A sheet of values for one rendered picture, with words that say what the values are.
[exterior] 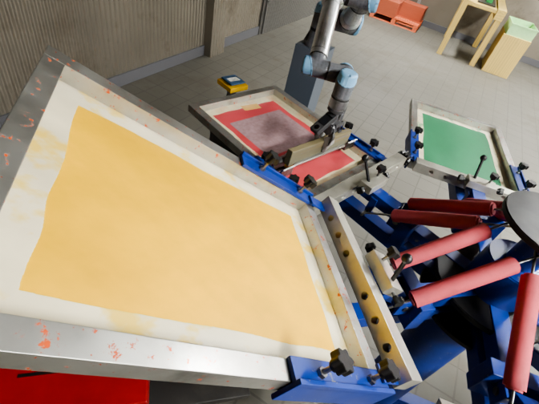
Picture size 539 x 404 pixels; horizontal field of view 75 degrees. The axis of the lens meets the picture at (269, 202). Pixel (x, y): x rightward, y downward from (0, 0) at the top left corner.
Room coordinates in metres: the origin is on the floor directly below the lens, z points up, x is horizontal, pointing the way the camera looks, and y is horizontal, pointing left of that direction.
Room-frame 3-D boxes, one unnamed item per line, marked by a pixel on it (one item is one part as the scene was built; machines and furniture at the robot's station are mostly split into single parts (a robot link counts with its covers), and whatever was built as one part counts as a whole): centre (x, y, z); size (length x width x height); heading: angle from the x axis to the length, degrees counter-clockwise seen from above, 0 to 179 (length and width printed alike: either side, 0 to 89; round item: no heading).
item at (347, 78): (1.38, -0.16, 1.33); 0.09 x 0.08 x 0.11; 1
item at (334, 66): (1.48, -0.14, 1.33); 0.11 x 0.11 x 0.08; 1
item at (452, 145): (1.74, -0.94, 1.05); 1.08 x 0.61 x 0.23; 172
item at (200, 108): (1.49, 0.02, 0.97); 0.79 x 0.58 x 0.04; 52
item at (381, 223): (1.22, -0.33, 0.89); 1.24 x 0.06 x 0.06; 52
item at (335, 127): (1.38, -0.17, 1.17); 0.09 x 0.08 x 0.12; 143
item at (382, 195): (1.14, -0.43, 1.02); 0.17 x 0.06 x 0.05; 52
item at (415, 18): (8.85, -1.60, 0.20); 1.08 x 0.74 x 0.40; 71
